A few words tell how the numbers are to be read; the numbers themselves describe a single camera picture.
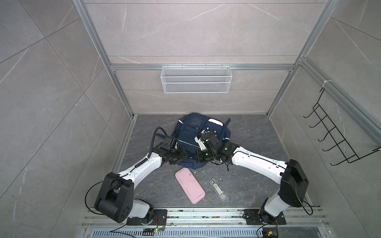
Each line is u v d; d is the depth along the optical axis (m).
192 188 0.80
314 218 0.75
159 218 0.73
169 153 0.71
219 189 0.81
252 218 0.73
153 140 0.65
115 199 0.42
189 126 1.05
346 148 0.65
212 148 0.61
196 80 1.01
